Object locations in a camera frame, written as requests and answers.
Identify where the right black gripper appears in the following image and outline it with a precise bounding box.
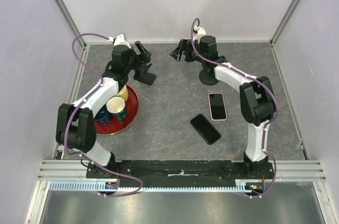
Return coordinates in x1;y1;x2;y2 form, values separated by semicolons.
170;39;207;63

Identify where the black folding phone stand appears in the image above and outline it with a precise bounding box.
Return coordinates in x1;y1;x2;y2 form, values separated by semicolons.
133;63;157;86

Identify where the pink-case smartphone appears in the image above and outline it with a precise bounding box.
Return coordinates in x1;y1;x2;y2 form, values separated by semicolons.
208;93;227;121

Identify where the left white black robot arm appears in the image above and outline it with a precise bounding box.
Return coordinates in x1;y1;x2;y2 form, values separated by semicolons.
56;35;156;178

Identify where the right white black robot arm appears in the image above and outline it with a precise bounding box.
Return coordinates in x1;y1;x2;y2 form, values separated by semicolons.
170;35;279;178

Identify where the black round-base phone holder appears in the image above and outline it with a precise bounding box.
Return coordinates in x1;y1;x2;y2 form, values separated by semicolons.
199;64;219;86

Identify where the yellow cup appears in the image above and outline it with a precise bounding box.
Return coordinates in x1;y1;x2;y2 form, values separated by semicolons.
116;85;129;102

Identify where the red round tray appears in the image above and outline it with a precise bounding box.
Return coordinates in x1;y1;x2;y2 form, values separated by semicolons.
95;85;139;136

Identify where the cream paper cup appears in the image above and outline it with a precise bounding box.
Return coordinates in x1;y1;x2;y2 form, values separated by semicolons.
106;96;126;115

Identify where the green mug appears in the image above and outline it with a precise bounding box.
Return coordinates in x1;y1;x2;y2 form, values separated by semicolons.
114;106;128;124

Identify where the blue mug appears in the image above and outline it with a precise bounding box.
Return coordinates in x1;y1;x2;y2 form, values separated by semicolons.
94;110;112;126

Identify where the black smartphone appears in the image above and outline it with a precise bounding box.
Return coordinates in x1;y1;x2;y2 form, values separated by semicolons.
190;114;221;145

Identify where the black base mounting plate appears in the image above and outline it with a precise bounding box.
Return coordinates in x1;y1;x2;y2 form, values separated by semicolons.
86;159;273;181

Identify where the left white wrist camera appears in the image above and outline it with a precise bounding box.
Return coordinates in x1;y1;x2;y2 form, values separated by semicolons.
113;34;131;48

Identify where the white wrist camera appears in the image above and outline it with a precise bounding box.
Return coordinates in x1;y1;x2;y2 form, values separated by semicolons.
113;34;131;48
193;26;207;43

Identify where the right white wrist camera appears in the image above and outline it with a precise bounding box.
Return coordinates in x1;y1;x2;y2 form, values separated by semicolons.
193;26;207;43

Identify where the left aluminium frame post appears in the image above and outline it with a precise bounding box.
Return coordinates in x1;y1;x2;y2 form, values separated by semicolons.
37;0;88;47

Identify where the slotted cable duct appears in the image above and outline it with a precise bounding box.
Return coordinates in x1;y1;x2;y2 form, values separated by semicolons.
49;181;263;193

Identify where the front aluminium rail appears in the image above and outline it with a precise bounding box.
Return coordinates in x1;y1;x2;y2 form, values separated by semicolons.
38;159;326;182

